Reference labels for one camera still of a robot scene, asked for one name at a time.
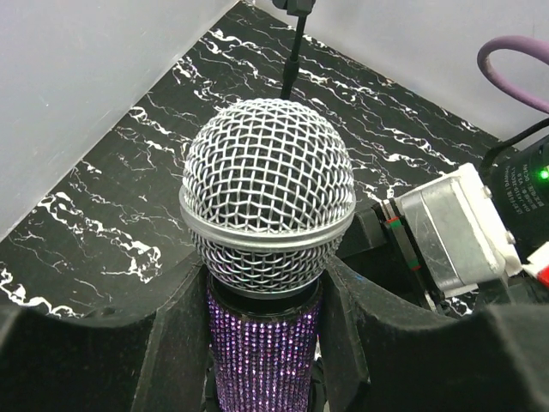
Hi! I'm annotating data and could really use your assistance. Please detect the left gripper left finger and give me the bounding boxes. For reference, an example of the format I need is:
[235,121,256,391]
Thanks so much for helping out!
[1,257,208,411]

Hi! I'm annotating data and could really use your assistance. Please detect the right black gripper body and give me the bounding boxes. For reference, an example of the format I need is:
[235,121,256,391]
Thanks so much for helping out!
[338,201,442,309]

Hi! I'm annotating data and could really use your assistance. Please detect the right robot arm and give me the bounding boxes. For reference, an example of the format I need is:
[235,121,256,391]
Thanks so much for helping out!
[337,138,548,310]

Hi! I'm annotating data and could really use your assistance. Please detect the right round base stand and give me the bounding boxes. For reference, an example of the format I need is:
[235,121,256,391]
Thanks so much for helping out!
[272,0,317,100]

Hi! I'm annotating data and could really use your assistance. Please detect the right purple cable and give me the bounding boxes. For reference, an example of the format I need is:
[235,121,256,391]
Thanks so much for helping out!
[476,35,549,115]

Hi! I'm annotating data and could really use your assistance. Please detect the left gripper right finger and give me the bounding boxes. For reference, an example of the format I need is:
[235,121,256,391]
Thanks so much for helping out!
[319,258,548,411]

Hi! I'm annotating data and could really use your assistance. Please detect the glitter purple microphone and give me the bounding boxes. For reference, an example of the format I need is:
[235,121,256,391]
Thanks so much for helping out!
[179,98,356,411]

